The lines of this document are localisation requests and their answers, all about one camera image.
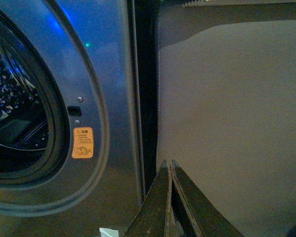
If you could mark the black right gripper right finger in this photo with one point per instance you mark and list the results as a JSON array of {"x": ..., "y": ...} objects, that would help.
[{"x": 195, "y": 213}]

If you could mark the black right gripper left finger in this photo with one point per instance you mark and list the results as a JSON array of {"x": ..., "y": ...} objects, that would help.
[{"x": 153, "y": 218}]

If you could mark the grey front-load washing machine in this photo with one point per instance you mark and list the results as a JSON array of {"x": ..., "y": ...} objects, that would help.
[{"x": 87, "y": 45}]

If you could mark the steel washing machine drum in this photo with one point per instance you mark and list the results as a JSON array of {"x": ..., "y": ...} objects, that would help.
[{"x": 23, "y": 120}]

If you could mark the white paper scrap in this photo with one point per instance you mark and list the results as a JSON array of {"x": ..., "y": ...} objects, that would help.
[{"x": 107, "y": 232}]

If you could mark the orange warning sticker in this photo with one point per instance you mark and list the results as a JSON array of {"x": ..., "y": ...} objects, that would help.
[{"x": 83, "y": 146}]

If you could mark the grey cabinet side panel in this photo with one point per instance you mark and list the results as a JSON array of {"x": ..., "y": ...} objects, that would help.
[{"x": 227, "y": 106}]

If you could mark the black rubber door gasket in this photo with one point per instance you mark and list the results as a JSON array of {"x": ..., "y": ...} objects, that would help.
[{"x": 17, "y": 167}]

